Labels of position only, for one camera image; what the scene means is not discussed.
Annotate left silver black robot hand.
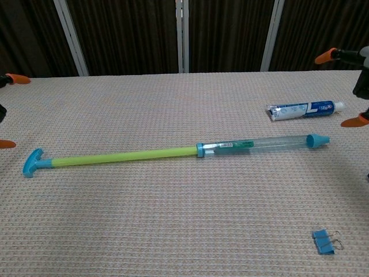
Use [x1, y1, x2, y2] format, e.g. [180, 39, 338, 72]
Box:
[0, 73, 32, 149]

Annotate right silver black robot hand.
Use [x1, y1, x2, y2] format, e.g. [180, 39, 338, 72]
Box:
[314, 45, 369, 128]

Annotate green blue long stick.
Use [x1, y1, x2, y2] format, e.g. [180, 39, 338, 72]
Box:
[22, 133, 330, 178]

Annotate blue white toothpaste tube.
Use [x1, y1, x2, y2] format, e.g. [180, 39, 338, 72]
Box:
[265, 100, 346, 122]

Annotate blue binder clip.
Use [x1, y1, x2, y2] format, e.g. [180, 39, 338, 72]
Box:
[311, 229, 345, 256]

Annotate beige woven tablecloth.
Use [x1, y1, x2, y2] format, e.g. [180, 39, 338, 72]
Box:
[0, 69, 369, 277]

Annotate white metal partition post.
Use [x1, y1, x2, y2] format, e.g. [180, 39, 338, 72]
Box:
[52, 0, 89, 77]
[259, 0, 287, 72]
[175, 0, 190, 74]

